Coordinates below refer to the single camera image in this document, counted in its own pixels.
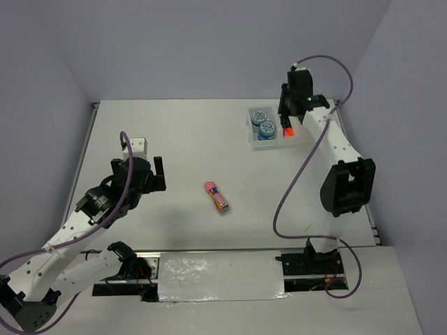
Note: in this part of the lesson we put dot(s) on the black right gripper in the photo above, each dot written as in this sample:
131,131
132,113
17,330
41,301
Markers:
282,109

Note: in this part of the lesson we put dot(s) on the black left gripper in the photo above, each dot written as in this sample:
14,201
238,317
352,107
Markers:
156,183

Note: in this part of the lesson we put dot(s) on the orange highlighter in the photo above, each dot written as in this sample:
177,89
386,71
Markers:
288,132

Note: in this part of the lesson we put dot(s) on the round blue tape tin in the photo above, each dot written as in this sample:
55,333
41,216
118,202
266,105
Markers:
257,117

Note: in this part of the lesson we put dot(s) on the blue tape roll pack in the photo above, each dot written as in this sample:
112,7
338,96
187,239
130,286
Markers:
266,131

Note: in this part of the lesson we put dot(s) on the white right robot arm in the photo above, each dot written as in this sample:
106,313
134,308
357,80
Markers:
347,187

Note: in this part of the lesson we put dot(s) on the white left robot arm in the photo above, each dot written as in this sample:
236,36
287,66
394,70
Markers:
33,292

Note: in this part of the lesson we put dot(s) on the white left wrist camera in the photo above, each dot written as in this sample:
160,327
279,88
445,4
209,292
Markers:
138,147

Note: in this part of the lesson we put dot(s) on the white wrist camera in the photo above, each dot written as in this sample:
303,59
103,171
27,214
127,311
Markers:
138,147
299,68

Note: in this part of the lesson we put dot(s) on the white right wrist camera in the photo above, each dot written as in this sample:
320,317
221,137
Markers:
299,68

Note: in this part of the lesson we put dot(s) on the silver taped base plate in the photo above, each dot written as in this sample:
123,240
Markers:
220,276

